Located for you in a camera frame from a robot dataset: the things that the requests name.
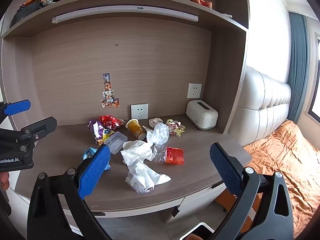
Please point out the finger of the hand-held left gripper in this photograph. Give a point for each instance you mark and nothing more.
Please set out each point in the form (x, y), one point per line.
(17, 107)
(40, 127)

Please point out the dark framed window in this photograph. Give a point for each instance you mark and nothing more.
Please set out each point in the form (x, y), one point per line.
(315, 80)

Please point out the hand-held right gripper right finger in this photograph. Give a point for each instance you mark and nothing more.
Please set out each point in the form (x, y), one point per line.
(223, 170)

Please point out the bed with orange cover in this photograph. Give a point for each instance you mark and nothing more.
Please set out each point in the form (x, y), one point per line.
(295, 152)

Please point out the crumpled red yellow wrapper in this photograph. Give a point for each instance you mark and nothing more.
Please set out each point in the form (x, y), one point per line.
(176, 127)

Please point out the orange paper cup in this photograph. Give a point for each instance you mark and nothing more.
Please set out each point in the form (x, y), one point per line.
(135, 128)

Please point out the white desk drawer cabinet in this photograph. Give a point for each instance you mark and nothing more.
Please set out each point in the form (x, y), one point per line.
(197, 197)

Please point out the red snack wrapper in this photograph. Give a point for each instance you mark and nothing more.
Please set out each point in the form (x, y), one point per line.
(110, 122)

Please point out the wood desk with shelf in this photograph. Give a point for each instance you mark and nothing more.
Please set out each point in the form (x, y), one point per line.
(125, 55)

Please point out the cartoon wall stickers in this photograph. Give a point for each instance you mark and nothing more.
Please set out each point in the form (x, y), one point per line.
(108, 96)

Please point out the cream padded headboard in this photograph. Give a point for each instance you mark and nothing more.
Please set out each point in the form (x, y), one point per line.
(260, 105)

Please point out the crumpled clear plastic bag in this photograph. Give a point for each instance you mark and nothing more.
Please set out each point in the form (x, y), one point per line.
(160, 133)

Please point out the red packet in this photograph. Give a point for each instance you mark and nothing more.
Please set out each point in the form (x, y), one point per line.
(175, 156)

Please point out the white waste bin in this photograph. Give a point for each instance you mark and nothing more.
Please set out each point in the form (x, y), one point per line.
(200, 231)

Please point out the white light bar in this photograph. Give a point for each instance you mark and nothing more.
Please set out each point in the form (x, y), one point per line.
(125, 12)

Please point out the blue grey curtain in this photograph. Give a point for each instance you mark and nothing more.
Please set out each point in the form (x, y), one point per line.
(297, 67)

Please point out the white plastic bag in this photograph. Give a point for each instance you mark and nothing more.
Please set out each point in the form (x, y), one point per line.
(142, 177)

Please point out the grey paper ball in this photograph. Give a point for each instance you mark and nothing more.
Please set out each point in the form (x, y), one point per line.
(155, 122)

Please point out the person's left hand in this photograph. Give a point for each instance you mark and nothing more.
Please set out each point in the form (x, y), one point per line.
(3, 181)

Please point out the white paper towel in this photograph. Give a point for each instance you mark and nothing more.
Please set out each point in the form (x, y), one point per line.
(135, 152)

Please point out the purple snack wrapper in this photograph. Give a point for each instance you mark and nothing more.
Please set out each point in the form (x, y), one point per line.
(98, 132)

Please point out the blue snack wrapper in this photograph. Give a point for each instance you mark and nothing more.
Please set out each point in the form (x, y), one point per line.
(88, 153)

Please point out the clear plastic container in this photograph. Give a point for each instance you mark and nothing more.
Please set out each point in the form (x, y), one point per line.
(116, 142)

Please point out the white wall socket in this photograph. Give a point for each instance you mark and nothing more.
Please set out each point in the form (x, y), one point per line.
(194, 91)
(139, 111)

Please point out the black toy model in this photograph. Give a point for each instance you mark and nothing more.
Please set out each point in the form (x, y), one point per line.
(27, 11)

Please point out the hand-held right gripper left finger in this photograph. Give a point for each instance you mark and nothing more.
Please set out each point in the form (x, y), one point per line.
(95, 172)

